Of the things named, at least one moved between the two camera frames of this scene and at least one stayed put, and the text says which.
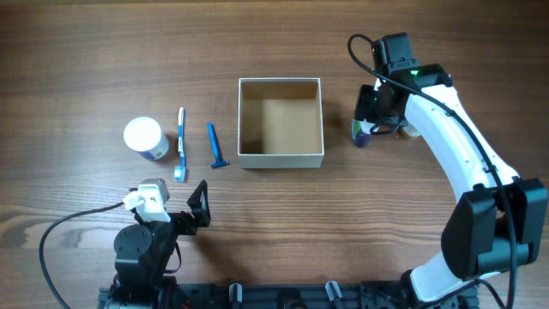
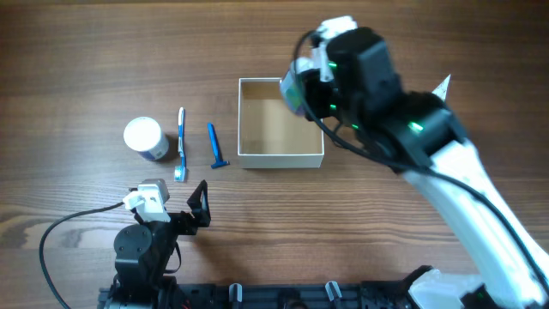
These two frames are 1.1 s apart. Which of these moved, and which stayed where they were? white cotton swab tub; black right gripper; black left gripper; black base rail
Moved: black right gripper
Stayed: white cotton swab tub; black left gripper; black base rail
